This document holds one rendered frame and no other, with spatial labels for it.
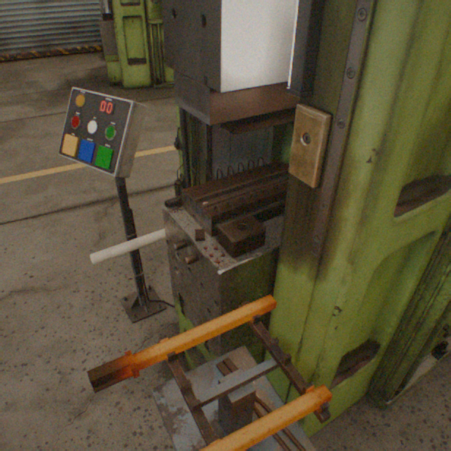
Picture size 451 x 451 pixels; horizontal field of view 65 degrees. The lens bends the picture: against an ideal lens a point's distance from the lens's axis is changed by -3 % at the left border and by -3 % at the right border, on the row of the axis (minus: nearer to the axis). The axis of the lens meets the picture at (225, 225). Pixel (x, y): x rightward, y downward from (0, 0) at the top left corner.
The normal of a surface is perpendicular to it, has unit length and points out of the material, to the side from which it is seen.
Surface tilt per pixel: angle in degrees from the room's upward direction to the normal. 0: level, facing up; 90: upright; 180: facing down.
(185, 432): 0
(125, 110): 60
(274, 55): 90
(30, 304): 0
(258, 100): 90
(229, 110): 90
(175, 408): 0
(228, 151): 90
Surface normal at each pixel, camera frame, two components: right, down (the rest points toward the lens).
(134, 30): 0.31, 0.58
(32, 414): 0.01, -0.80
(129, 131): 0.84, 0.33
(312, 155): -0.84, 0.31
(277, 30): 0.54, 0.51
